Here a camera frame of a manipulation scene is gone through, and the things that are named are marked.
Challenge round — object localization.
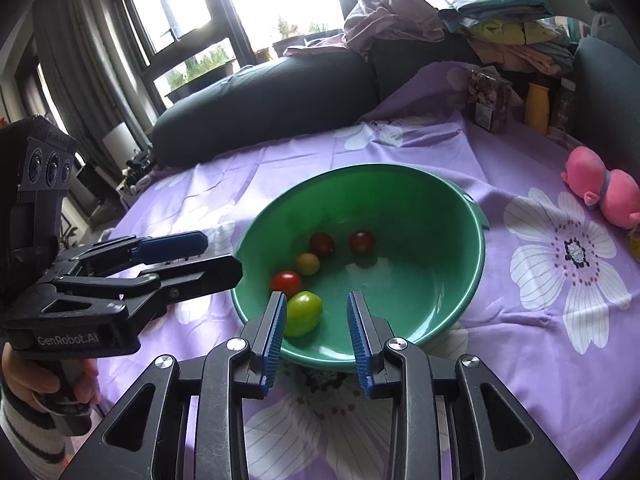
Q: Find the red cherry tomato front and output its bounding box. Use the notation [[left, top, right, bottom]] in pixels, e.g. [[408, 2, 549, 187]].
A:
[[270, 271, 303, 299]]

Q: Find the red cherry tomato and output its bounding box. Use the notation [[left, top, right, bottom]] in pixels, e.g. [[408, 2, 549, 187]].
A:
[[348, 230, 376, 255], [270, 271, 303, 299], [309, 232, 335, 258]]

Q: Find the green tomato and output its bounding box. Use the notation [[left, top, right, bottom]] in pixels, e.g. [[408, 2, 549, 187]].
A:
[[284, 290, 323, 337]]

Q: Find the brown longan front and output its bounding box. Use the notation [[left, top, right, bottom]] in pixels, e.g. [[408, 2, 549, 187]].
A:
[[295, 252, 321, 276]]

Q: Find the red cherry tomato back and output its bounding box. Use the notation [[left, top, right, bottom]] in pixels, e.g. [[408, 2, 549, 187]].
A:
[[309, 232, 335, 258]]

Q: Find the green plastic bowl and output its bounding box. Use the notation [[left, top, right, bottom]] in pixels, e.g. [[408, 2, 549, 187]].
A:
[[231, 164, 489, 372]]

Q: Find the striped left sleeve forearm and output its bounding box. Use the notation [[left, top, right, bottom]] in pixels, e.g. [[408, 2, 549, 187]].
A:
[[1, 386, 68, 479]]

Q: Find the person's left hand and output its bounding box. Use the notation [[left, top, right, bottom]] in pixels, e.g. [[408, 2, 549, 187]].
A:
[[0, 343, 101, 413]]

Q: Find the white cylindrical lamp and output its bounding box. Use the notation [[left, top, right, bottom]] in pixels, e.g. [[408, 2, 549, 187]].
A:
[[102, 122, 140, 170]]

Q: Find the grey curtain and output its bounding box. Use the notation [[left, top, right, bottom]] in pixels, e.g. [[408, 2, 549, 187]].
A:
[[32, 0, 157, 167]]

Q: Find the window planter box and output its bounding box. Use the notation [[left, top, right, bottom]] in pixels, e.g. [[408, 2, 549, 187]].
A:
[[167, 60, 234, 104]]

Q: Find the dark green sofa cushion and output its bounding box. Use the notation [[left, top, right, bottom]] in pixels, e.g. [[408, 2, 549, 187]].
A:
[[151, 51, 378, 168]]

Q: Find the pink plush toy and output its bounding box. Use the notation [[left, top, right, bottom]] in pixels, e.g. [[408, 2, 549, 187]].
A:
[[561, 146, 640, 231]]

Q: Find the yellow bottle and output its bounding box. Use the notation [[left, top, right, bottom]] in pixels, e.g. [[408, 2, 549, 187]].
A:
[[524, 82, 550, 134]]

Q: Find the snack bag with label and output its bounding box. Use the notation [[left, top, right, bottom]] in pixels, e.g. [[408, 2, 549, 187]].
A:
[[466, 67, 512, 133]]

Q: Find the pink crumpled clothing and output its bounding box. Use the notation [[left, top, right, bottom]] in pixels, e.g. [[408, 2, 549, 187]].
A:
[[284, 0, 445, 56]]

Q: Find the grey armchair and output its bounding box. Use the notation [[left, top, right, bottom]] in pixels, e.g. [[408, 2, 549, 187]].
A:
[[569, 0, 640, 181]]

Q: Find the stack of folded clothes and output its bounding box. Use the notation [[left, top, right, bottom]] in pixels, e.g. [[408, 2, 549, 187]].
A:
[[431, 0, 573, 77]]

